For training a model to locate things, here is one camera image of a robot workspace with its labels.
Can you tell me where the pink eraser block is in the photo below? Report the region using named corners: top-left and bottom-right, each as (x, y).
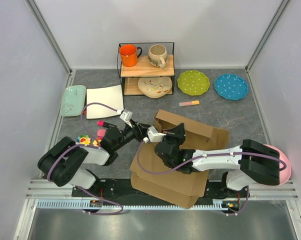
top-left (96, 129), bottom-right (106, 138)

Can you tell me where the blue dotted plate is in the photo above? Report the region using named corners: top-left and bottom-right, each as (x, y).
top-left (214, 73), bottom-right (249, 101)

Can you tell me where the black wire wooden shelf rack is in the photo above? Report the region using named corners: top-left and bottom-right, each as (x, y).
top-left (116, 41), bottom-right (176, 96)

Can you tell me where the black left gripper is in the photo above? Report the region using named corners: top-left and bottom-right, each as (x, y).
top-left (113, 119), bottom-right (151, 151)

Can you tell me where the green dotted plate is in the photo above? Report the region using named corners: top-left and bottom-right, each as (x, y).
top-left (177, 70), bottom-right (211, 96)

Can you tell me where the beige ceramic mug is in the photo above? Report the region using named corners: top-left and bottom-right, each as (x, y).
top-left (147, 44), bottom-right (168, 69)

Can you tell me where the pink highlighter marker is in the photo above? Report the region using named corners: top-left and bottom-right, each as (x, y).
top-left (97, 121), bottom-right (117, 128)

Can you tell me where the rainbow flower plush toy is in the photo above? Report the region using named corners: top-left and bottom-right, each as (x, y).
top-left (76, 134), bottom-right (91, 145)

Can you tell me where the beige leaf pattern plate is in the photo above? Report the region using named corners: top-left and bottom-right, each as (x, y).
top-left (137, 76), bottom-right (172, 99)

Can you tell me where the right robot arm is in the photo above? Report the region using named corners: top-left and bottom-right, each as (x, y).
top-left (154, 123), bottom-right (289, 197)

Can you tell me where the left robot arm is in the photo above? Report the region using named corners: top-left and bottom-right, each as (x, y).
top-left (37, 120), bottom-right (151, 197)

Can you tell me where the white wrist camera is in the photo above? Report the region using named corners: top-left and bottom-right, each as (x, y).
top-left (143, 126), bottom-right (166, 143)
top-left (116, 109), bottom-right (133, 128)

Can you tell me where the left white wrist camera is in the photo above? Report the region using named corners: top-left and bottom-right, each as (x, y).
top-left (116, 109), bottom-right (133, 128)

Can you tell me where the orange mug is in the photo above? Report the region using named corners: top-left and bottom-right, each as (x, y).
top-left (118, 44), bottom-right (143, 67)

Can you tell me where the mint divided tray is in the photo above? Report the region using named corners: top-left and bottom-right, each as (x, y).
top-left (59, 85), bottom-right (87, 117)

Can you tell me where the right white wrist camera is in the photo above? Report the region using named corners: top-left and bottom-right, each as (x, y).
top-left (143, 126), bottom-right (166, 143)

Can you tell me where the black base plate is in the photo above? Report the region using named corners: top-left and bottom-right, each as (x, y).
top-left (71, 174), bottom-right (251, 206)

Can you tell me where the brown cardboard box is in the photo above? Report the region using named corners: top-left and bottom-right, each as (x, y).
top-left (129, 109), bottom-right (230, 197)

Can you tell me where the orange pink eraser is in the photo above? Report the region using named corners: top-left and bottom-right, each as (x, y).
top-left (178, 100), bottom-right (200, 107)

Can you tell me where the white square plate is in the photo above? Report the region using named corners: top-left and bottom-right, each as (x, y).
top-left (86, 85), bottom-right (124, 119)

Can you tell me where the grey slotted cable duct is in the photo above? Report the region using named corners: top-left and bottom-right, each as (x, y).
top-left (36, 199), bottom-right (227, 211)

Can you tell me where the pink round plate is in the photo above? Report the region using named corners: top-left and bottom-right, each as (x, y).
top-left (264, 144), bottom-right (293, 186)

